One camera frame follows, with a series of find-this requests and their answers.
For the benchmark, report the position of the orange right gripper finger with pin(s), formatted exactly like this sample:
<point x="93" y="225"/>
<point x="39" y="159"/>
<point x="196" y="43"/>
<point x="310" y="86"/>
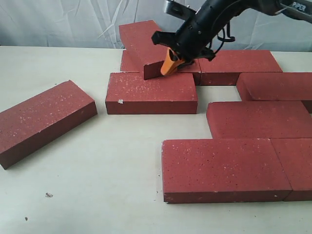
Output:
<point x="171" y="63"/>

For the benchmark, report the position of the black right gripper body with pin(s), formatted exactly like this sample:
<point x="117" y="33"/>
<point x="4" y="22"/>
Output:
<point x="194" y="37"/>

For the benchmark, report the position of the red brick with white chip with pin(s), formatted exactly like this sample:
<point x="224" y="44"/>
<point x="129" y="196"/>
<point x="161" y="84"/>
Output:
<point x="130" y="94"/>

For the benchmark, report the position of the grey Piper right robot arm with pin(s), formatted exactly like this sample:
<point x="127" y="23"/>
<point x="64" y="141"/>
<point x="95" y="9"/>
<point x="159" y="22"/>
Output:
<point x="294" y="9"/>

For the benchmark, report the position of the red brick middle row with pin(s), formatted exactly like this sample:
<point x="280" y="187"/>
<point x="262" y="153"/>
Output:
<point x="259" y="119"/>

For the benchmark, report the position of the white backdrop cloth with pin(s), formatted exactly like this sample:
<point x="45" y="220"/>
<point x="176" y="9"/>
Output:
<point x="94" y="23"/>

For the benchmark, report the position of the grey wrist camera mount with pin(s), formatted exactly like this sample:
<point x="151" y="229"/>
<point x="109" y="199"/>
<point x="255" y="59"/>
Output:
<point x="178" y="10"/>

